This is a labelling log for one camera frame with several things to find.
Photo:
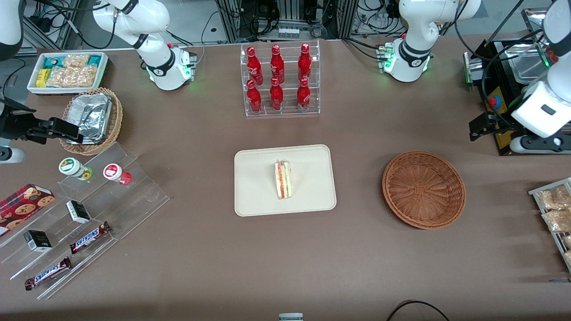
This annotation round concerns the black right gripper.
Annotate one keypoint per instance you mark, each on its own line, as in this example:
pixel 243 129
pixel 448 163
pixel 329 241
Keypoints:
pixel 15 123

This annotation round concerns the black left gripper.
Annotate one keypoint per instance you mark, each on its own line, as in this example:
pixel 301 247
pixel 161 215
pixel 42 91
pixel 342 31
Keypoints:
pixel 498 122

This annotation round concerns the triangle sandwich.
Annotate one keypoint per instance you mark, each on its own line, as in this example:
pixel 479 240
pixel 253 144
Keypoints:
pixel 283 180

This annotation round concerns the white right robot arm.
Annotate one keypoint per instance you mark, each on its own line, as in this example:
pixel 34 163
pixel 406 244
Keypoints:
pixel 165 71

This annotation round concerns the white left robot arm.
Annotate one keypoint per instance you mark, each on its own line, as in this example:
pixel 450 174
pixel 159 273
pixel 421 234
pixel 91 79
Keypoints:
pixel 410 67

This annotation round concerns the light wicker basket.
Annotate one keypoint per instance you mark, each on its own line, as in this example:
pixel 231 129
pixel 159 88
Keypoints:
pixel 117 118

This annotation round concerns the brown wicker basket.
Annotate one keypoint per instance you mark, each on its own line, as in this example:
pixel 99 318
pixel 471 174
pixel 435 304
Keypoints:
pixel 424 189

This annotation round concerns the beige plastic tray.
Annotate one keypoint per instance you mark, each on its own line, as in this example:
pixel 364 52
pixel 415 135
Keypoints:
pixel 254 183

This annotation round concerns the silver foil container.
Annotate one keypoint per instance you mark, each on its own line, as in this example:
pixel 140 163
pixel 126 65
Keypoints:
pixel 91 116

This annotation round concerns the black food warmer machine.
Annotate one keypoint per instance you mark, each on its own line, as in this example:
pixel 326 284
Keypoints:
pixel 503 145

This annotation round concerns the green lidded cup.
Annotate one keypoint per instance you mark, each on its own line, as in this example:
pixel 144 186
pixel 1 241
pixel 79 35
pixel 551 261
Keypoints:
pixel 71 166

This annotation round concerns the white rectangular snack bin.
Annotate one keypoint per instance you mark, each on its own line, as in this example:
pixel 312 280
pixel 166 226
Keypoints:
pixel 67 90

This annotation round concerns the clear cracker bag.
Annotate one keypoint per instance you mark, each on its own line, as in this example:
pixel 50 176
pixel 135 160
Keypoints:
pixel 71 76
pixel 76 60

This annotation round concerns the grey box with green light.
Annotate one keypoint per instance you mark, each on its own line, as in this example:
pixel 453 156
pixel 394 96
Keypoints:
pixel 473 71

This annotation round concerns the red lidded cup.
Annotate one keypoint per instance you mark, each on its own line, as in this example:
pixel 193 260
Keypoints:
pixel 113 172

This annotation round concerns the yellow snack pack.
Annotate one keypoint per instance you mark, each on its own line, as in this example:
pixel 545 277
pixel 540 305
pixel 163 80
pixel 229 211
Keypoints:
pixel 42 78

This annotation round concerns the teal snack pack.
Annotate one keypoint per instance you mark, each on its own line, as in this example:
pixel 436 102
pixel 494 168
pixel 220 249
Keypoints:
pixel 94 60
pixel 51 62

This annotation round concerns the steel warmer pan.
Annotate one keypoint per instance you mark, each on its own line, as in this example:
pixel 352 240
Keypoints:
pixel 526 67

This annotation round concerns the small black box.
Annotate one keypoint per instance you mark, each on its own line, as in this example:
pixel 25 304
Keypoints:
pixel 38 240
pixel 78 211

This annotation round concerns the red cookie box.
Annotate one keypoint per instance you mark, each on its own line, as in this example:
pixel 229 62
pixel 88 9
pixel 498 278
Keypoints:
pixel 22 207

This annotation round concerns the clear acrylic stepped display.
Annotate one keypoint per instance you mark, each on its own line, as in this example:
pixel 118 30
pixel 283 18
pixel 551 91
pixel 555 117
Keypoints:
pixel 134 196

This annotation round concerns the bagged pastry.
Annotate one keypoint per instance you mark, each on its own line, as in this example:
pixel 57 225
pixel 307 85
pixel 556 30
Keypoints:
pixel 568 258
pixel 567 241
pixel 557 220
pixel 553 198

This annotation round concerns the Snickers chocolate bar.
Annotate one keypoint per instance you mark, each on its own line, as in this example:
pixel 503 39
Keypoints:
pixel 89 238
pixel 47 274

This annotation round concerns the red cola bottle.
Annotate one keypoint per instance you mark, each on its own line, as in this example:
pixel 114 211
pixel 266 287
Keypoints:
pixel 303 96
pixel 304 62
pixel 254 99
pixel 254 67
pixel 277 66
pixel 276 97

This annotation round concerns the clear acrylic bottle rack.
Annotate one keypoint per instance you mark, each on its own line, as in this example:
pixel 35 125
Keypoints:
pixel 289 112

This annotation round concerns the white power strip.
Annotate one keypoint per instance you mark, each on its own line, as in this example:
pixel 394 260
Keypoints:
pixel 288 33

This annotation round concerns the small grey object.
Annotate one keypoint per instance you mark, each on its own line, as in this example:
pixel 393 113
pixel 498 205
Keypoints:
pixel 291 317

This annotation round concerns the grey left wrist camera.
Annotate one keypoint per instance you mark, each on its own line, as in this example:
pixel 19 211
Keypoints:
pixel 524 145

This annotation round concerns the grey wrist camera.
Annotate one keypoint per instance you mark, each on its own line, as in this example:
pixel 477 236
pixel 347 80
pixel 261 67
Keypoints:
pixel 11 155
pixel 524 145

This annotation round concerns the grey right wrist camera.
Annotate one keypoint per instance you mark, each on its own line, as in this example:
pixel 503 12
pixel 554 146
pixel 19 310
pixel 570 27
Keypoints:
pixel 11 155

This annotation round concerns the aluminium frame rack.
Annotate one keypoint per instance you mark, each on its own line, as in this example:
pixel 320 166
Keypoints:
pixel 232 26

